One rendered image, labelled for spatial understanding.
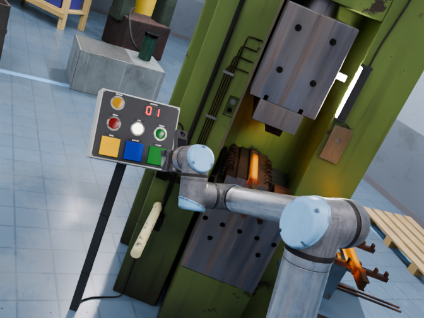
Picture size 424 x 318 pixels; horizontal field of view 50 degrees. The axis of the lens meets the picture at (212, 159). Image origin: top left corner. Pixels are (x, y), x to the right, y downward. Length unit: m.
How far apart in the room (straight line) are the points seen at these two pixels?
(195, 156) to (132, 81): 3.99
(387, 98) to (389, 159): 4.10
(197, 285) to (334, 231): 1.38
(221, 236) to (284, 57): 0.86
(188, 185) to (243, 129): 1.07
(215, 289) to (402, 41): 1.42
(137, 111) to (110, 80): 3.46
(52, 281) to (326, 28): 1.88
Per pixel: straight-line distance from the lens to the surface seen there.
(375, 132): 2.19
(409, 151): 6.08
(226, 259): 2.21
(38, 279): 2.67
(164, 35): 7.85
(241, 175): 2.10
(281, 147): 2.52
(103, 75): 5.32
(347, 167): 2.23
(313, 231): 0.98
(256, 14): 2.04
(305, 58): 1.92
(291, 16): 1.90
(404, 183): 6.05
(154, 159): 1.90
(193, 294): 2.35
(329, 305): 2.13
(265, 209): 1.35
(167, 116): 1.94
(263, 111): 1.96
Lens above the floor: 1.79
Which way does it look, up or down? 22 degrees down
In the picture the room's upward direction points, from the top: 23 degrees clockwise
